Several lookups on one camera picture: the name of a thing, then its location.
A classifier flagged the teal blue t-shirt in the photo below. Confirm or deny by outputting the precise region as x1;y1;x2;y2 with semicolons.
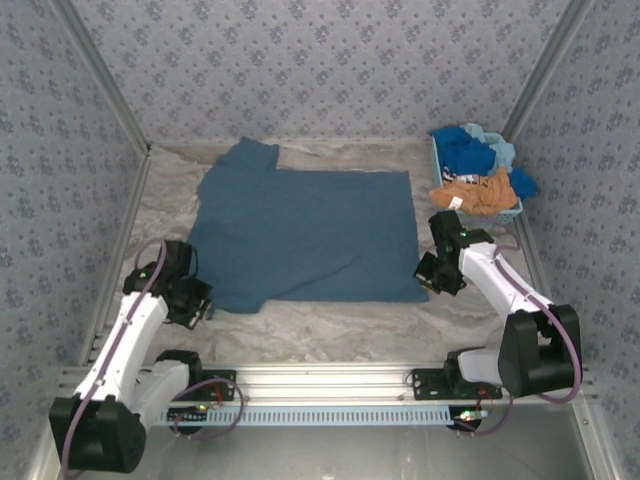
187;136;431;316

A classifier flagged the orange brown t-shirt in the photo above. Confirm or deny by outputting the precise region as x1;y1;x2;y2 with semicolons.
429;168;520;214

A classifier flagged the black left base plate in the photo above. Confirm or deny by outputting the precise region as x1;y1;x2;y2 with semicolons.
192;368;238;402

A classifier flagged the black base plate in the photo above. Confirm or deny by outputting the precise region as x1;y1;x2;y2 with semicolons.
409;367;503;401
192;368;238;402

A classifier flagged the aluminium back rail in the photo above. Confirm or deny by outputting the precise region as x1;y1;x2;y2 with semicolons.
149;138;432;150

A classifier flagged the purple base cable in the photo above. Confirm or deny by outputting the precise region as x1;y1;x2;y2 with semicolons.
172;375;247;441
452;392;517;437

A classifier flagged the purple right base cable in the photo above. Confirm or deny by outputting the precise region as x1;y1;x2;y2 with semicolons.
452;392;517;437

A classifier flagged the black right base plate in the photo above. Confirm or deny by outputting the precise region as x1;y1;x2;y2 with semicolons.
409;367;503;401

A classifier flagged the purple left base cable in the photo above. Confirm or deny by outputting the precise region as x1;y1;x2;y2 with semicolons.
172;375;247;441

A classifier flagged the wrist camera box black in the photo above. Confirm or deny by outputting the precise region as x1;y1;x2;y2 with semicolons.
414;251;442;280
182;277;214;307

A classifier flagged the aluminium front frame rail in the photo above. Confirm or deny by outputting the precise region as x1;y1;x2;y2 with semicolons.
55;362;599;404

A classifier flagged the light blue plastic basket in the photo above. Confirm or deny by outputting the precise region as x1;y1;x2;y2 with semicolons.
429;130;525;218

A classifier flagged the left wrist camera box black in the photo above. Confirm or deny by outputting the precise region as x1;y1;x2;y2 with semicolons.
182;277;214;307

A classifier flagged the light blue slotted cable duct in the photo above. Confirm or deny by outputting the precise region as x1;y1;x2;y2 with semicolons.
149;404;452;428

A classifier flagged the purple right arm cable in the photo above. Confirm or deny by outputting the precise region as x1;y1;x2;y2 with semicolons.
492;230;585;404

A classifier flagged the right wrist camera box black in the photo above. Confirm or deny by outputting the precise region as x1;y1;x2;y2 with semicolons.
414;251;442;280

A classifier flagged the grey metal lower panel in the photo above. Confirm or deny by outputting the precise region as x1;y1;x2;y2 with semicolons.
27;402;621;480

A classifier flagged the aluminium left corner post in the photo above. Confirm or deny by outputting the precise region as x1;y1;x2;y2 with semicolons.
49;0;153;154

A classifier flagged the aluminium left side rail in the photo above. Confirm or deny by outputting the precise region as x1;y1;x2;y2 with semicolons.
79;149;154;367

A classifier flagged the aluminium right corner post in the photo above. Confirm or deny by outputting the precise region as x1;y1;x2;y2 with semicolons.
501;0;597;141

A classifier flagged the light blue t-shirt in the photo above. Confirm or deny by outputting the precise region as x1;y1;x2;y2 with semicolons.
462;122;517;174

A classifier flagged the aluminium corner post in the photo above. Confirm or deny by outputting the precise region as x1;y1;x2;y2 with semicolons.
501;0;597;141
49;0;153;154

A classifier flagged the white navy printed t-shirt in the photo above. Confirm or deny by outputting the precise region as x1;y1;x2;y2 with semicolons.
442;169;489;185

